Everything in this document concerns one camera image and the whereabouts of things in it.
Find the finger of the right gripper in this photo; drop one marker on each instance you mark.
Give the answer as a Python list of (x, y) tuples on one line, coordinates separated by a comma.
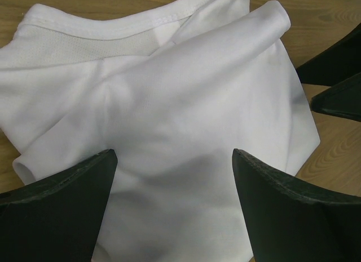
[(334, 65), (341, 100)]

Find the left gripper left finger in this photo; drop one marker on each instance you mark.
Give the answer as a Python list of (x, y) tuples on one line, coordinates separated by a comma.
[(59, 217)]

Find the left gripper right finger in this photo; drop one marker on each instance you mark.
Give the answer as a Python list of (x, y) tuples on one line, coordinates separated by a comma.
[(288, 219)]

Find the white t-shirt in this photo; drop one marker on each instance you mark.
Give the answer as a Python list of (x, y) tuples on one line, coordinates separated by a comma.
[(173, 91)]

